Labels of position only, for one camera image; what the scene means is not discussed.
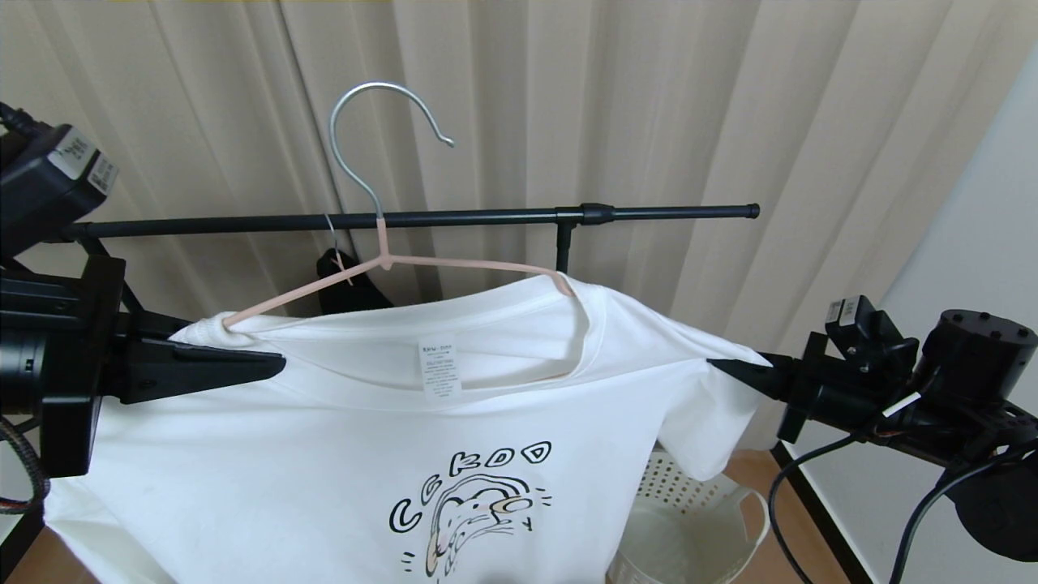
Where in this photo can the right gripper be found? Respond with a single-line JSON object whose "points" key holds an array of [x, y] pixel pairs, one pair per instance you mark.
{"points": [[827, 389]]}

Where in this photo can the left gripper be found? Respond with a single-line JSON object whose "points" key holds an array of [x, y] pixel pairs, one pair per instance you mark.
{"points": [[49, 365]]}

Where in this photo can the black shorts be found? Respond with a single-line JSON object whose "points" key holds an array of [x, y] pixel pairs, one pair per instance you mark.
{"points": [[349, 292]]}

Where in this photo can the pink clothes hanger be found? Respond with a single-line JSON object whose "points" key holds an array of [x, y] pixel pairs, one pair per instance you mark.
{"points": [[336, 243], [389, 259]]}

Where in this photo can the white printed garment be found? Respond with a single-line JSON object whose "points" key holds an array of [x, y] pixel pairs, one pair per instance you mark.
{"points": [[405, 454]]}

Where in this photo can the white laundry basket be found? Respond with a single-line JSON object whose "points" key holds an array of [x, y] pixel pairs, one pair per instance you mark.
{"points": [[689, 527]]}

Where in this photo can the white curtain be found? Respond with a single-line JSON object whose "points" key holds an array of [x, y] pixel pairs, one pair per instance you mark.
{"points": [[649, 97]]}

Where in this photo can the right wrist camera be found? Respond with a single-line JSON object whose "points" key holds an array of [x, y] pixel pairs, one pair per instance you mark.
{"points": [[872, 332]]}

